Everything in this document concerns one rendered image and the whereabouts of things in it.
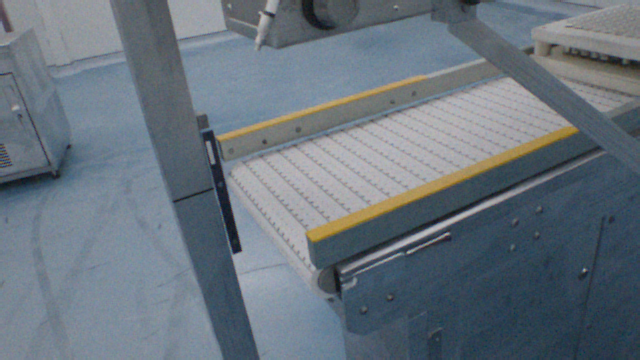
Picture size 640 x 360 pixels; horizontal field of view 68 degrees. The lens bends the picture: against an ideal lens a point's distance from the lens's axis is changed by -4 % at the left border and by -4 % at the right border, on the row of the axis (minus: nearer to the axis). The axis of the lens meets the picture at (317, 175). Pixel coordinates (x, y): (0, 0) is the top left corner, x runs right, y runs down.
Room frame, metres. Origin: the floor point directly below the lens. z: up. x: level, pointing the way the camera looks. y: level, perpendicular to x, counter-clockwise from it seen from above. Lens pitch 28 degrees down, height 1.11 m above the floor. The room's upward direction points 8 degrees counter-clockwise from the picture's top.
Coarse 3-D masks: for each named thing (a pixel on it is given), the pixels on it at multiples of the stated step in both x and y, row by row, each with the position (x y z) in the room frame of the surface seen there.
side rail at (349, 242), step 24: (624, 120) 0.51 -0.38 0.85; (552, 144) 0.46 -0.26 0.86; (576, 144) 0.48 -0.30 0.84; (504, 168) 0.43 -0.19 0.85; (528, 168) 0.45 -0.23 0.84; (456, 192) 0.41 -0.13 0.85; (480, 192) 0.42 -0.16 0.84; (384, 216) 0.37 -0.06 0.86; (408, 216) 0.38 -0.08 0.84; (432, 216) 0.39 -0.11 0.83; (336, 240) 0.35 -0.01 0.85; (360, 240) 0.36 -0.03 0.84; (384, 240) 0.37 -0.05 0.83
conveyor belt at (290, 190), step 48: (480, 96) 0.71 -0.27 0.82; (528, 96) 0.69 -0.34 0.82; (624, 96) 0.64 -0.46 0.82; (336, 144) 0.61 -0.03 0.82; (384, 144) 0.59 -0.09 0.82; (432, 144) 0.57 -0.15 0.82; (480, 144) 0.55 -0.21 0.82; (240, 192) 0.54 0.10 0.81; (288, 192) 0.50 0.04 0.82; (336, 192) 0.48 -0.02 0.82; (384, 192) 0.47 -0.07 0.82; (288, 240) 0.41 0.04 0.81
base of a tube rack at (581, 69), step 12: (552, 48) 0.83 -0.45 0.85; (540, 60) 0.79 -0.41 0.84; (552, 60) 0.77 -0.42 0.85; (564, 60) 0.76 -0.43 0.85; (576, 60) 0.75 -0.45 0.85; (588, 60) 0.74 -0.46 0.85; (552, 72) 0.77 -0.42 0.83; (564, 72) 0.74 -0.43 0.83; (576, 72) 0.72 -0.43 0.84; (588, 72) 0.71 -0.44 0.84; (600, 72) 0.69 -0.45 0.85; (612, 72) 0.67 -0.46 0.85; (624, 72) 0.67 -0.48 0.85; (636, 72) 0.66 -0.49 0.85; (600, 84) 0.68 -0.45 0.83; (612, 84) 0.67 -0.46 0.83; (624, 84) 0.65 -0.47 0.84; (636, 84) 0.63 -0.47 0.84
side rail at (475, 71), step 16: (528, 48) 0.82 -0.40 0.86; (464, 64) 0.77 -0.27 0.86; (480, 64) 0.77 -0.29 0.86; (432, 80) 0.73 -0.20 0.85; (448, 80) 0.74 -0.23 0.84; (464, 80) 0.76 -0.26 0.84; (480, 80) 0.77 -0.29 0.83; (368, 96) 0.68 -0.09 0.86; (384, 96) 0.69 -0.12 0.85; (400, 96) 0.71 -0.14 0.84; (416, 96) 0.72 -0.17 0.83; (320, 112) 0.65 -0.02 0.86; (336, 112) 0.66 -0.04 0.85; (352, 112) 0.67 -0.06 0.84; (368, 112) 0.68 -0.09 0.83; (272, 128) 0.62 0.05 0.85; (288, 128) 0.63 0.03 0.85; (304, 128) 0.64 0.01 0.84; (320, 128) 0.65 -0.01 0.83; (224, 144) 0.59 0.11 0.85; (240, 144) 0.60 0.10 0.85; (256, 144) 0.61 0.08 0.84; (272, 144) 0.62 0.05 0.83; (224, 160) 0.59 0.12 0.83
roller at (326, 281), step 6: (324, 270) 0.36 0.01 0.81; (330, 270) 0.36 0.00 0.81; (336, 270) 0.36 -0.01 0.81; (324, 276) 0.36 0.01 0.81; (330, 276) 0.36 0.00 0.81; (336, 276) 0.36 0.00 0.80; (318, 282) 0.36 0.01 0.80; (324, 282) 0.36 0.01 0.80; (330, 282) 0.36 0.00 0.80; (336, 282) 0.36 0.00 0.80; (324, 288) 0.36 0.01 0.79; (330, 288) 0.36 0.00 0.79; (336, 288) 0.36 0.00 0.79
